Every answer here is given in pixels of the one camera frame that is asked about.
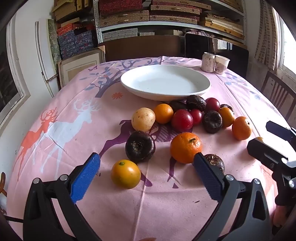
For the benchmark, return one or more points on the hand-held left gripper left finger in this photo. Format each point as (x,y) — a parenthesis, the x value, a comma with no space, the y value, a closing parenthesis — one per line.
(85,178)

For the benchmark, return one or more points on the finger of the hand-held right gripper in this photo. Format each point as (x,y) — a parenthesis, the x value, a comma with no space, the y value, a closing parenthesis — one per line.
(277,129)
(261,150)

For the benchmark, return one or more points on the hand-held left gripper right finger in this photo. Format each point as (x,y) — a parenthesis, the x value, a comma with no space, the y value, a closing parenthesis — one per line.
(208,176)

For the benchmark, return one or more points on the small yellow-orange citrus fruit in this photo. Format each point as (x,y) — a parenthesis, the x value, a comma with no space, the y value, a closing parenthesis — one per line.
(259,138)

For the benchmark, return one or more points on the large orange mandarin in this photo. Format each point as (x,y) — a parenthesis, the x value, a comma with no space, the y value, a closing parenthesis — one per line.
(186,147)

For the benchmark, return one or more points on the small red plum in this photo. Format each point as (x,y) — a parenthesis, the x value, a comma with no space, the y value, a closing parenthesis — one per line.
(197,117)

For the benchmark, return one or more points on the large red plum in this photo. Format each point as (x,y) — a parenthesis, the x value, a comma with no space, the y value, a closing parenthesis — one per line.
(182,119)

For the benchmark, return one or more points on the large dark water chestnut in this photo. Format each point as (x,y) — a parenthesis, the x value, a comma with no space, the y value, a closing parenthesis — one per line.
(140,146)

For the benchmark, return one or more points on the dark red plum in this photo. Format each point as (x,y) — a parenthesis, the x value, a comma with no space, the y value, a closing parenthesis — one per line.
(212,104)

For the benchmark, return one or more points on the yellow potato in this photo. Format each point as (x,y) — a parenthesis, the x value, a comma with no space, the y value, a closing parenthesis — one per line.
(143,119)

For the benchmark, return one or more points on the white ceramic plate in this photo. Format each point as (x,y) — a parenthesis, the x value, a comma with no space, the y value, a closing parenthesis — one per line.
(166,81)

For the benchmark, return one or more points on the wooden chair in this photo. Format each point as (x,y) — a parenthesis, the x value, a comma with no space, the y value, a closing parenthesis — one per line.
(277,80)

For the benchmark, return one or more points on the pink printed tablecloth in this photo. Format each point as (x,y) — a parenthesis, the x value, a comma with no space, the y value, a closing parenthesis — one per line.
(161,208)

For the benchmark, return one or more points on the bright window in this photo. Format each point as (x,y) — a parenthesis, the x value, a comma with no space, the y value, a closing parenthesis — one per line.
(288,46)

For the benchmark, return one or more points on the white paper cup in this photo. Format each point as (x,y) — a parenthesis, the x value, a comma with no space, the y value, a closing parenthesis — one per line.
(221,66)

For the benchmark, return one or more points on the beige patterned curtain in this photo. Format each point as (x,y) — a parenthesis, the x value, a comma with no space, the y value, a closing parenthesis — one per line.
(266,34)

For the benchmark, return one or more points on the white drink can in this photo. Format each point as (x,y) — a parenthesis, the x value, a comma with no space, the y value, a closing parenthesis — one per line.
(208,63)

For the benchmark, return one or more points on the dark glossy panel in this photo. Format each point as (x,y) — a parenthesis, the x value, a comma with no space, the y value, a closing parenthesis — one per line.
(201,46)

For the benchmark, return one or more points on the stack of wooden flat boxes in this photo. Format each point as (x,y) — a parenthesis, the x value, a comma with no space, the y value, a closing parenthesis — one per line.
(224,23)

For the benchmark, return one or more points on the white framed window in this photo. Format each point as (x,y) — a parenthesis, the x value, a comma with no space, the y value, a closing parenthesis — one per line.
(9,81)

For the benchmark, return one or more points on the white board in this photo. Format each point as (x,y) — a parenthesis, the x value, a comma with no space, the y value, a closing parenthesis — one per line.
(45,58)

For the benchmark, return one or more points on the stack of blue patterned boxes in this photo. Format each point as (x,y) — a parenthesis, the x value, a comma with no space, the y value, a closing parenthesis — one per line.
(74,44)

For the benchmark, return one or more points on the brown board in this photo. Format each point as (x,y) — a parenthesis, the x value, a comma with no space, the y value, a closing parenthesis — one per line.
(138,48)

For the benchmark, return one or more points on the green marbled board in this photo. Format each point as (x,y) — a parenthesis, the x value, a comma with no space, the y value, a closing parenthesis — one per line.
(53,39)

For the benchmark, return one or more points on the white patterned flat box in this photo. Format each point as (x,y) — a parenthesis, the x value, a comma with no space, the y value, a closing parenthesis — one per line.
(120,34)

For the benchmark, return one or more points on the orange-red flat box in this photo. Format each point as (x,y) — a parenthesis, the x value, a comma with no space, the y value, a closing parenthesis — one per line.
(67,30)

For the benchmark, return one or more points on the white metal shelf unit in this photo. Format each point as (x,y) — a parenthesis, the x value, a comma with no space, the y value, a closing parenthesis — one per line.
(161,25)

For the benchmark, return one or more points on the stack of brown boxes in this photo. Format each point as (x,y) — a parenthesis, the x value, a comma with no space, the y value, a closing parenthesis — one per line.
(67,9)

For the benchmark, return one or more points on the stack of woven flat boxes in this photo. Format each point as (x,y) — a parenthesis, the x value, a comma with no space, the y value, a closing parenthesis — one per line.
(148,11)

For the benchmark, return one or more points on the wooden picture frame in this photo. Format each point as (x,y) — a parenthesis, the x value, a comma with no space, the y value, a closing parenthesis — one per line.
(78,67)

